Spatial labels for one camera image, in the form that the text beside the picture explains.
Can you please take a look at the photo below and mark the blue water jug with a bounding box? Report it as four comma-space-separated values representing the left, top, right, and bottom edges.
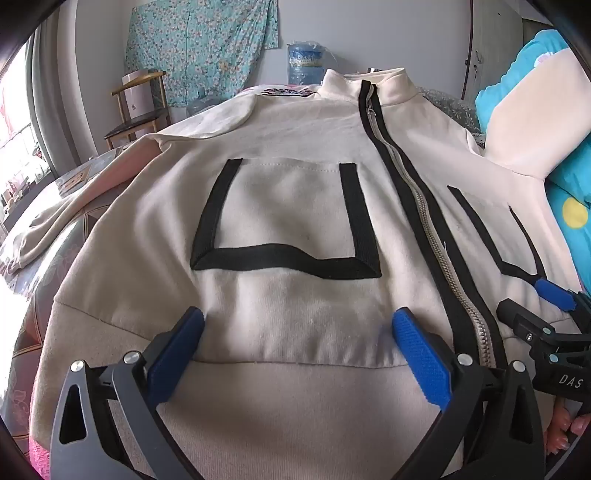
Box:
287, 41, 340, 86

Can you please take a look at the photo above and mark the teal floral hanging cloth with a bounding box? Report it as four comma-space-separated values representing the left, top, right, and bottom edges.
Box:
126, 0, 280, 108

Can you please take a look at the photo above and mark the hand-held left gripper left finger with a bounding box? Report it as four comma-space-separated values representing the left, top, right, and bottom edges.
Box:
50, 307, 206, 480

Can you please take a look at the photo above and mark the blue cartoon pillow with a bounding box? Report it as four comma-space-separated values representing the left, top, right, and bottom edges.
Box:
475, 28, 591, 296

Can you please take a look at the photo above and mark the white box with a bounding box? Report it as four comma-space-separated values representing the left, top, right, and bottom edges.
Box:
121, 69, 155, 118

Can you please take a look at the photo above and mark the patterned bed sheet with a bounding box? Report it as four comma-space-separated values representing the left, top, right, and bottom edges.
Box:
0, 152, 116, 462

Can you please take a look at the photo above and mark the grey wardrobe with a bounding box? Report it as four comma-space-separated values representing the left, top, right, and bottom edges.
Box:
462, 0, 527, 107

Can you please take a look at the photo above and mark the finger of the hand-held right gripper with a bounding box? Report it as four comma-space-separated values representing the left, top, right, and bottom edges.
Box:
536, 278, 591, 324
498, 299, 561, 352

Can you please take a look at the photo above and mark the window with bars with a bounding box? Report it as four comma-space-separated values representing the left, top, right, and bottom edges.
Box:
0, 46, 35, 232

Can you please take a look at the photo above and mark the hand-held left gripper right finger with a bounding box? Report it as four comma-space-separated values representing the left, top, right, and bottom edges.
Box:
392, 308, 546, 480

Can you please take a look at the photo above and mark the grey curtain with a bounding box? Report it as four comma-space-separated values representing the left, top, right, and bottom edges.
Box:
25, 28, 61, 176

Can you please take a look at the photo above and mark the wooden chair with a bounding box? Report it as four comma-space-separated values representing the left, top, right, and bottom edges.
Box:
104, 69, 171, 151

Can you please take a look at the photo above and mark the grey floral pillow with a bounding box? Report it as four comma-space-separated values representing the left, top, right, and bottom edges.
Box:
418, 88, 485, 134

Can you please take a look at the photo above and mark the cream zip jacket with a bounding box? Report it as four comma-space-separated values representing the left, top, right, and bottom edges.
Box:
7, 68, 573, 480

